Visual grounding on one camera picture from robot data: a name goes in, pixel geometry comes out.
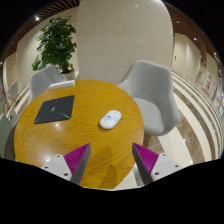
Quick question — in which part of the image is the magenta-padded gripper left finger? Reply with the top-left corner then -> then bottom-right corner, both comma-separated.
41,142 -> 92,186

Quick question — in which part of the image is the grey upholstered armchair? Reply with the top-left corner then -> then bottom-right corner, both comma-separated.
117,59 -> 182,137
28,64 -> 68,105

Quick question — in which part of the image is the grey-green chair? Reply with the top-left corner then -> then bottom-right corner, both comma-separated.
0,112 -> 17,160

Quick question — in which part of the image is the row of wall posters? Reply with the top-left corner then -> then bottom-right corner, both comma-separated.
196,69 -> 224,118

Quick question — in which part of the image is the small grey chair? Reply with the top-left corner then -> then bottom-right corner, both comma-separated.
8,79 -> 20,101

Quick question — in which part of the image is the black mouse pad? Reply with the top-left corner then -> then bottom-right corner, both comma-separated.
33,94 -> 76,125

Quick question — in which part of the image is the white cartoon-print computer mouse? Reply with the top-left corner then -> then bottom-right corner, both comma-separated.
99,109 -> 123,130

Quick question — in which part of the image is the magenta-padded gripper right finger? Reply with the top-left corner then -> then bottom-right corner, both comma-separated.
131,142 -> 184,185

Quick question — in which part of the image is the green leafy potted plant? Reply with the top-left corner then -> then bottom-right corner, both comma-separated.
31,15 -> 78,75

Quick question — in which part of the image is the white plant pot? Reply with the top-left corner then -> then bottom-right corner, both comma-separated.
60,69 -> 77,81

